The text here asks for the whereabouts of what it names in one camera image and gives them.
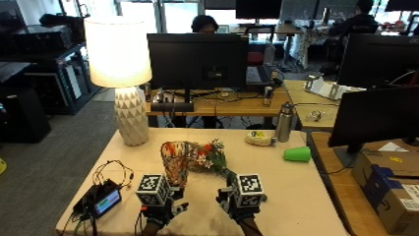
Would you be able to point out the steel water bottle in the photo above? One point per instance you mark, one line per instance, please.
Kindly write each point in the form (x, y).
(285, 124)

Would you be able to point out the green plastic cup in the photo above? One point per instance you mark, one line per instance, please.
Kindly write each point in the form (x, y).
(297, 154)

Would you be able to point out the white paper sheet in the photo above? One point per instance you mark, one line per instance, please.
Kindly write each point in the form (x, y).
(392, 147)

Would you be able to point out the flower bouquet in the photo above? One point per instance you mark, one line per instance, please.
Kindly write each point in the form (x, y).
(210, 158)

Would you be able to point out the white table lamp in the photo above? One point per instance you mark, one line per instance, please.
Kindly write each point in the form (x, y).
(119, 59)

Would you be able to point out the black cabinet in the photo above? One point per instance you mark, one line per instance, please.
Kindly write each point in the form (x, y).
(22, 114)

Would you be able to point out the black device with screen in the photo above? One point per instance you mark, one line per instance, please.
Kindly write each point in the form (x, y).
(105, 200)

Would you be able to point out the clear glass vase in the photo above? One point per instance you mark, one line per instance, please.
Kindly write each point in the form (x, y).
(176, 160)

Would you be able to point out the black monitor on stand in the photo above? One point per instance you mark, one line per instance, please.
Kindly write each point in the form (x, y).
(196, 60)

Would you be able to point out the person's right hand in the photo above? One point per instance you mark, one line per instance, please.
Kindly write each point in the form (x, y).
(230, 203)

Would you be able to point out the large black monitor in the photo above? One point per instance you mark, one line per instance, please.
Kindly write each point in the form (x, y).
(376, 116)

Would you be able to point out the white holder stand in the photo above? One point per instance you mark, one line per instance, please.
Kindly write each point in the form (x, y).
(329, 87)

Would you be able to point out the black shelving unit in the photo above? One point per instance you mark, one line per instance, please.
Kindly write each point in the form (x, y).
(57, 75)

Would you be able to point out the shiny metal object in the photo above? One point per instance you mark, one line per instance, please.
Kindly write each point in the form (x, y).
(315, 115)

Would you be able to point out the person's left hand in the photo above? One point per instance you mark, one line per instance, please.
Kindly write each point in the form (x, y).
(163, 209)

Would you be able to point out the small metal can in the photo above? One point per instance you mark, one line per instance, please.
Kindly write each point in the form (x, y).
(268, 96)

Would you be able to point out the white and yellow tape roll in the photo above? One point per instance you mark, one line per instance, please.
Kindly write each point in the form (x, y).
(260, 138)

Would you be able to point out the white marker cube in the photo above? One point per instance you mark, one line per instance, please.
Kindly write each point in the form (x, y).
(152, 190)
(249, 190)

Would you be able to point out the cardboard box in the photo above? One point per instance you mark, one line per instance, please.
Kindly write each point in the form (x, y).
(393, 190)

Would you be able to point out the wooden side desk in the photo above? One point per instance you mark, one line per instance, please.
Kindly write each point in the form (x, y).
(312, 108)

